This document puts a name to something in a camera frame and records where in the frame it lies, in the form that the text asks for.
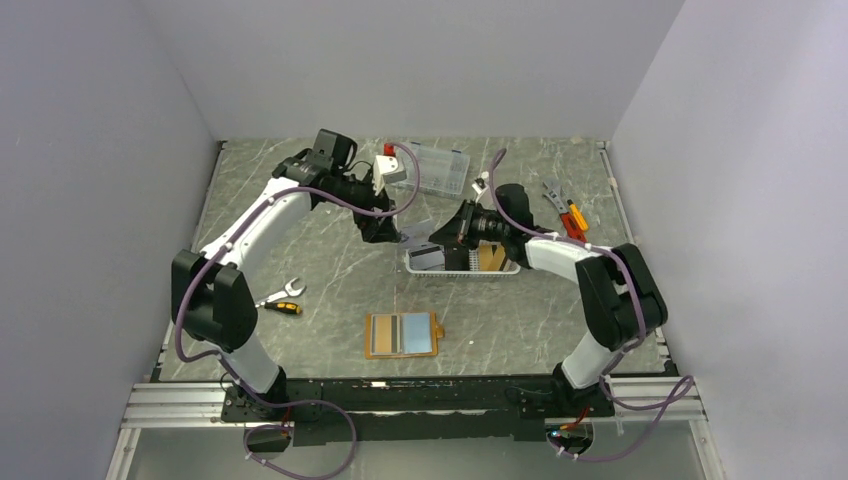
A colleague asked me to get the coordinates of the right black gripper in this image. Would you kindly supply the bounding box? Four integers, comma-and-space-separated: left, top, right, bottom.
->
429, 199, 510, 251

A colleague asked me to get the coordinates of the white plastic basket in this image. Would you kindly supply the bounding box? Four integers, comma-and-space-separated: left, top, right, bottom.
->
403, 241, 521, 278

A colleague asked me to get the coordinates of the gold striped card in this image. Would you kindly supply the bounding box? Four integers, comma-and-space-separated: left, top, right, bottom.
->
369, 314, 403, 356

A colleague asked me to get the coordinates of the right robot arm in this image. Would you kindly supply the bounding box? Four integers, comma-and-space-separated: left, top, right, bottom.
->
429, 183, 668, 415

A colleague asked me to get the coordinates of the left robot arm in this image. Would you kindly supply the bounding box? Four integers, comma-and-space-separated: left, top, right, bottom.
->
171, 129, 420, 420

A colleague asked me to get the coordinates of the black VIP cards stack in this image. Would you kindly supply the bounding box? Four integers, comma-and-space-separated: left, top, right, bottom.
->
444, 248, 470, 272

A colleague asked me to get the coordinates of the gold cards stack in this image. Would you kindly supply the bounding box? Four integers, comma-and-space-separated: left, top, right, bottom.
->
477, 244, 510, 272

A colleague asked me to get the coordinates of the clear plastic organizer box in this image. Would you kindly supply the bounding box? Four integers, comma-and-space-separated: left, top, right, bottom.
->
403, 142, 470, 199

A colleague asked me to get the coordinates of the red adjustable wrench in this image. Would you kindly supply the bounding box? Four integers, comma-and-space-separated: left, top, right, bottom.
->
542, 180, 588, 243

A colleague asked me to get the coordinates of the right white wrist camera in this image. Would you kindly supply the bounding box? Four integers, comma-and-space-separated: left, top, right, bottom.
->
472, 172, 493, 210

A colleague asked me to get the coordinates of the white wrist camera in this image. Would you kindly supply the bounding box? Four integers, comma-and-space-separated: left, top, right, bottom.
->
372, 143, 407, 194
472, 172, 493, 210

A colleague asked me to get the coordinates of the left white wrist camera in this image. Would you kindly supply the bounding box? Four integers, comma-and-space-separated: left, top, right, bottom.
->
372, 143, 407, 194

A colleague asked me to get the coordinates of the yellow black handled wrench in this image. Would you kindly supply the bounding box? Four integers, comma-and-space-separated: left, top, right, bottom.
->
255, 278, 306, 316

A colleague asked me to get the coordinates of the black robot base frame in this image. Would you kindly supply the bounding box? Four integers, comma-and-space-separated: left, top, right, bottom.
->
220, 373, 615, 446

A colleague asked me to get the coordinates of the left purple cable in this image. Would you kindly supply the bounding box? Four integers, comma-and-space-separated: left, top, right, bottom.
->
173, 142, 423, 480

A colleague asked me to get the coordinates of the purple cable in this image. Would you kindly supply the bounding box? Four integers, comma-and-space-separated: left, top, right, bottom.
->
173, 142, 423, 480
487, 148, 696, 464

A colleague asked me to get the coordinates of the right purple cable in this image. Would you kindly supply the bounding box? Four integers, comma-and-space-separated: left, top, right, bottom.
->
487, 148, 696, 464

